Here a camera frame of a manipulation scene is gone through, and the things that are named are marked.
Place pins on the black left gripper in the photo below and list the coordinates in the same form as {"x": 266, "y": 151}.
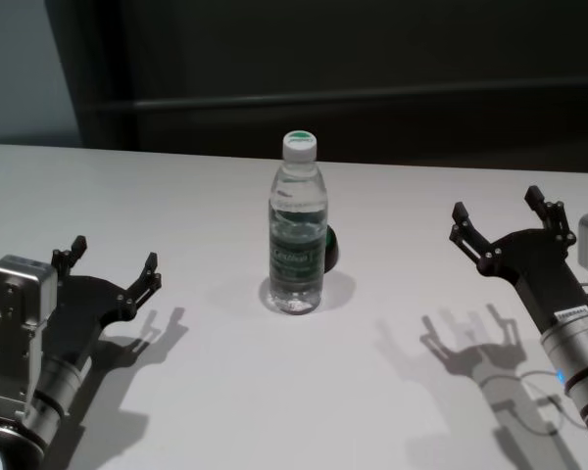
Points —
{"x": 85, "y": 308}

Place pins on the clear water bottle green label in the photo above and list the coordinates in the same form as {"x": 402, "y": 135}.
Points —
{"x": 296, "y": 220}

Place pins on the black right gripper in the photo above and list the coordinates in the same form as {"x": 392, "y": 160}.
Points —
{"x": 539, "y": 274}

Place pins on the green push button black base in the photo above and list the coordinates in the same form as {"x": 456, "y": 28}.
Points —
{"x": 331, "y": 249}

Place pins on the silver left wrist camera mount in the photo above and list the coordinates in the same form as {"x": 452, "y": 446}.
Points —
{"x": 17, "y": 313}

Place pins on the dark horizontal wall rail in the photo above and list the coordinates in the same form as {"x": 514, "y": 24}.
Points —
{"x": 372, "y": 98}

